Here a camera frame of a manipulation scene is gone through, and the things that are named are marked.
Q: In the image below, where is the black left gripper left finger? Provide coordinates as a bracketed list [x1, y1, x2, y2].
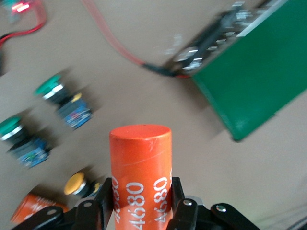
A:
[71, 177, 114, 230]

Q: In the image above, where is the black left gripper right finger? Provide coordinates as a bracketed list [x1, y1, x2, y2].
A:
[166, 177, 199, 230]

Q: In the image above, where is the yellow mushroom push button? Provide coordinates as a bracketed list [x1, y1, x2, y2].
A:
[63, 171, 103, 199]

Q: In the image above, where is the orange 4680 cylinder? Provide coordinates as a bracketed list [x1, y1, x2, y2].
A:
[11, 193, 70, 225]
[109, 124, 172, 230]

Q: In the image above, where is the green button with red tab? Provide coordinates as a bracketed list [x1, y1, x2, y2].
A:
[33, 74, 94, 130]

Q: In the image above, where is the green conveyor belt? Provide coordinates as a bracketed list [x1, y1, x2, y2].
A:
[165, 0, 307, 142]

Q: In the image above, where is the small black circuit board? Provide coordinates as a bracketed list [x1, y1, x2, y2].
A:
[0, 0, 32, 23]

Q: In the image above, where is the red black conveyor cable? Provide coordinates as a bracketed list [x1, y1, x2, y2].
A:
[80, 0, 191, 79]

